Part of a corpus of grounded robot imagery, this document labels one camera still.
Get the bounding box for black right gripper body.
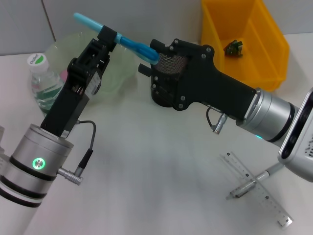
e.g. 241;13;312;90
170;38;260;121

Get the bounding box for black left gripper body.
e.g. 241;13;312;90
40;58;102;138

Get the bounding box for blue scissors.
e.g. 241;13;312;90
73;12;160;65

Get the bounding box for clear water bottle green label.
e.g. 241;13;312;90
26;52;65;118

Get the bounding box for green plastic wrapper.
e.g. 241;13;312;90
224;40;244;58

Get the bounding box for grey marker pen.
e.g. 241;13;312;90
225;163;282;201

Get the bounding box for transparent plastic ruler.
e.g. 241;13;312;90
220;151;293;229

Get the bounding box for black mesh pen holder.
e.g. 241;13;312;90
149;47;190;109

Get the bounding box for pale green glass fruit plate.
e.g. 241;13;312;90
45;31;137;103

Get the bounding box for yellow plastic storage bin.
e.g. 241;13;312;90
201;0;291;93

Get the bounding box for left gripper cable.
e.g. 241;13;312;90
58;119;98;186

